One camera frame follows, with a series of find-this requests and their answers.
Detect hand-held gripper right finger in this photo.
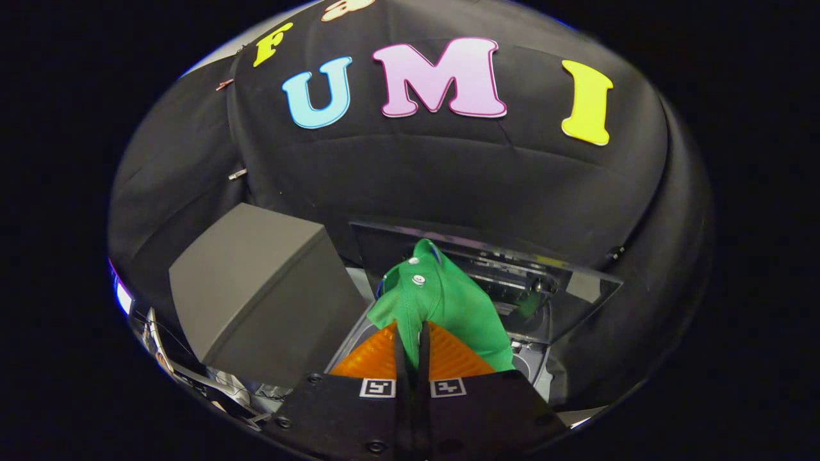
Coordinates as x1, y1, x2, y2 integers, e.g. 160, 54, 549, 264
413, 320, 568, 461

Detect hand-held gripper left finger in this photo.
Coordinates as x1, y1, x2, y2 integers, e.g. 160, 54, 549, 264
264, 321, 414, 461

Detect green polo shirt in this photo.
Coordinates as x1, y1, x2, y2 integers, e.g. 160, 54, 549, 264
366, 238, 515, 373

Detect grey box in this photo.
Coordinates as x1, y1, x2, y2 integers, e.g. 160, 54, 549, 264
168, 203, 367, 388

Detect black backdrop cloth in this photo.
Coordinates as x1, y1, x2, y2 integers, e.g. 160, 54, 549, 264
108, 0, 715, 412

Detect silver metal frame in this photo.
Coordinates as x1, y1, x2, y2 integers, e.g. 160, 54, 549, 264
128, 307, 273, 432

